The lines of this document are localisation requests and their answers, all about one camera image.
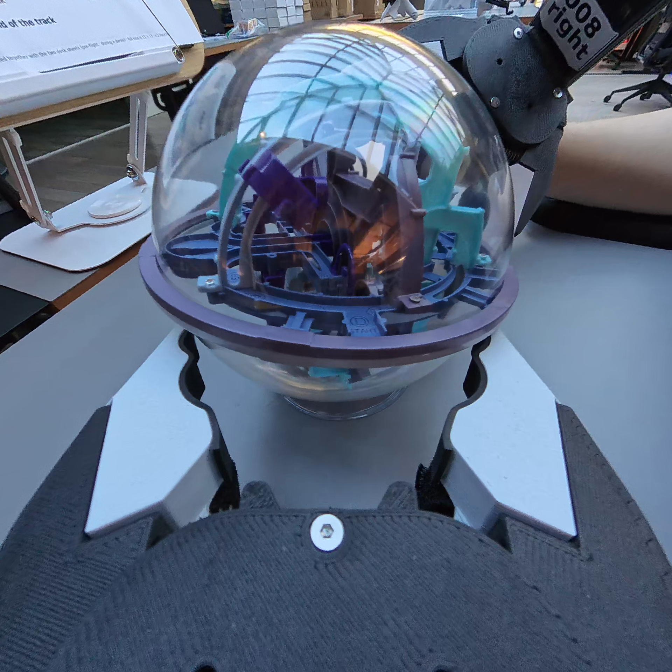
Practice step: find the clear plastic ball stand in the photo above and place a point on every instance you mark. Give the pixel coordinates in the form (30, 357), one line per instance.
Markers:
(346, 409)

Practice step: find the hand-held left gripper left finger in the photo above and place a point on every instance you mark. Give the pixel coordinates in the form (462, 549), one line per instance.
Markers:
(141, 446)

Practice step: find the black office chair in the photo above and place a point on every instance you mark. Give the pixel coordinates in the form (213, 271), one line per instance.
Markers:
(659, 84)

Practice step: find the white document stand with sheet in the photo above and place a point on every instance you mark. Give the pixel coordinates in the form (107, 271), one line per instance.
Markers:
(68, 241)

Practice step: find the stack of white boxes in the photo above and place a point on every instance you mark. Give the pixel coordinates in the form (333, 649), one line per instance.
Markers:
(267, 13)

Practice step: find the printed instruction sheet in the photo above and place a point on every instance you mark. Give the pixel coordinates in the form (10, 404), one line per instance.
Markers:
(78, 47)

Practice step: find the person's right forearm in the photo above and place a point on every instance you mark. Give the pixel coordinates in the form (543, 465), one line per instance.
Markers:
(619, 157)

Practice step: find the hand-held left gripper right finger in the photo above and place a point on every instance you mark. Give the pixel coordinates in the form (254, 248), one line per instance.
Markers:
(514, 446)

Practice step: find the clear plastic maze ball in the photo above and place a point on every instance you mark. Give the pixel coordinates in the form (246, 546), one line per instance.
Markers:
(325, 183)

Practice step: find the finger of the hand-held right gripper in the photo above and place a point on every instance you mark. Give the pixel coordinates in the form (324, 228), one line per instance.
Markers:
(543, 155)

